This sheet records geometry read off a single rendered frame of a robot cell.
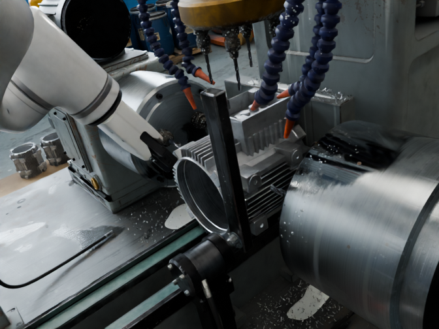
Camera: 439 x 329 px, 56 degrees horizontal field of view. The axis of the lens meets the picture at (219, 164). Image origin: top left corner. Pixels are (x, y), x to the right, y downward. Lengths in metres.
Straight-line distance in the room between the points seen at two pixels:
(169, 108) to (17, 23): 0.50
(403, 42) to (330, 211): 0.36
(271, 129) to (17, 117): 0.40
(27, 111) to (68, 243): 0.59
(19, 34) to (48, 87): 0.15
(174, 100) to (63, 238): 0.50
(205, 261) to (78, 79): 0.30
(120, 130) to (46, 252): 0.59
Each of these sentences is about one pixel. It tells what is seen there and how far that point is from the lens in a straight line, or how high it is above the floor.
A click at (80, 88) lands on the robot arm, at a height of 1.27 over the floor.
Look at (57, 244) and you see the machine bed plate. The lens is 1.16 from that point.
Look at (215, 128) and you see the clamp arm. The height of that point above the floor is 1.20.
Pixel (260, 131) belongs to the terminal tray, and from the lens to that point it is 0.71.
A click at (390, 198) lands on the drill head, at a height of 1.14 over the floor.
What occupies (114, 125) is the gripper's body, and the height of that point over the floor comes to 1.20.
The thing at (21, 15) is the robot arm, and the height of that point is 1.38.
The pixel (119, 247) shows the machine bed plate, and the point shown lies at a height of 0.80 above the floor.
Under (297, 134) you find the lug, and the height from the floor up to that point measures 1.08.
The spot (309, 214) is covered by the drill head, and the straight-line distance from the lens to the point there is 0.52.
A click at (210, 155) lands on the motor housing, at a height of 1.10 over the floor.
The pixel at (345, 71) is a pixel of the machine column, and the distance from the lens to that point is 0.83.
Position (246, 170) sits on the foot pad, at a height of 1.07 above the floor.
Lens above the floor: 1.42
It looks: 29 degrees down
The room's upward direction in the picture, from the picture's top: 12 degrees counter-clockwise
